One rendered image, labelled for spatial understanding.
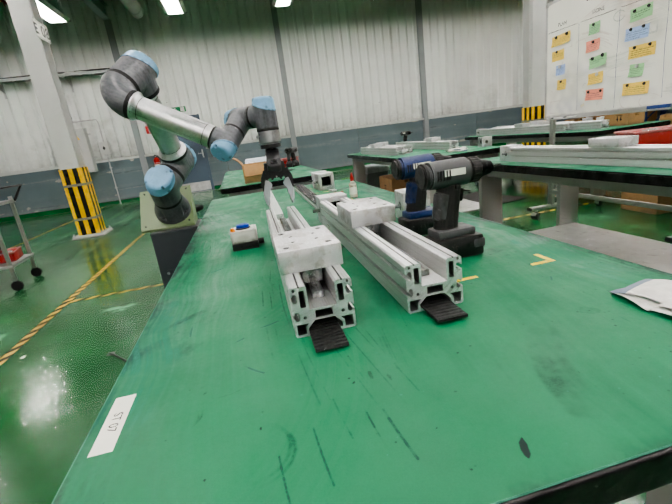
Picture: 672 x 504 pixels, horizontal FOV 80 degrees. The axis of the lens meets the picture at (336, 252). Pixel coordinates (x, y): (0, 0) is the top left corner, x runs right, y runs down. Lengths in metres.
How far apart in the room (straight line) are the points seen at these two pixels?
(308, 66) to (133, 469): 12.40
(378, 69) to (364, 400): 12.82
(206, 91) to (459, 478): 12.23
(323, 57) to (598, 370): 12.45
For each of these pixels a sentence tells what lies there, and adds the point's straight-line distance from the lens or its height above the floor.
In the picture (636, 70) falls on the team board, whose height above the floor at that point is 1.24.
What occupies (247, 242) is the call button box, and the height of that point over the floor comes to 0.80.
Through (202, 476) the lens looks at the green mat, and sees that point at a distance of 0.47.
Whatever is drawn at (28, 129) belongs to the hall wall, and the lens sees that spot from 13.42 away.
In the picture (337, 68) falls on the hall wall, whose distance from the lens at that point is 12.83.
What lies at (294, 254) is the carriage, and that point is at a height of 0.90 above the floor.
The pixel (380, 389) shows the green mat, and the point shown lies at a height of 0.78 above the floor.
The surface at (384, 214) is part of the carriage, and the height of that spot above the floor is 0.88.
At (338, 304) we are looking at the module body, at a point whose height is 0.82.
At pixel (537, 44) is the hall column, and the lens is 9.25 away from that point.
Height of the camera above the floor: 1.08
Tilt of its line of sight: 16 degrees down
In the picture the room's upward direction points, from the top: 8 degrees counter-clockwise
